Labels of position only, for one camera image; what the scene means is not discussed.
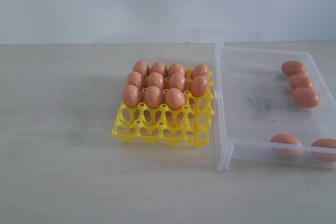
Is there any brown egg packed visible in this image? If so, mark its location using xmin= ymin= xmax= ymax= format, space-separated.
xmin=133 ymin=60 xmax=150 ymax=78
xmin=169 ymin=62 xmax=186 ymax=77
xmin=151 ymin=62 xmax=168 ymax=78
xmin=191 ymin=63 xmax=210 ymax=79

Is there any brown egg back row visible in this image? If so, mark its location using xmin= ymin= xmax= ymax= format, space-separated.
xmin=190 ymin=76 xmax=209 ymax=97

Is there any yellow plastic egg tray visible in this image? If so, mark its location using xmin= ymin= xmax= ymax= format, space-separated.
xmin=112 ymin=67 xmax=214 ymax=148

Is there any brown egg second row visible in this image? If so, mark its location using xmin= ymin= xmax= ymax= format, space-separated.
xmin=270 ymin=134 xmax=302 ymax=145

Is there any clear plastic bin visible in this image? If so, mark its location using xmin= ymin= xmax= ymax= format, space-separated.
xmin=212 ymin=44 xmax=335 ymax=172

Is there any brown egg under gripper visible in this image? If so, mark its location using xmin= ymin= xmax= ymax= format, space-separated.
xmin=291 ymin=87 xmax=320 ymax=108

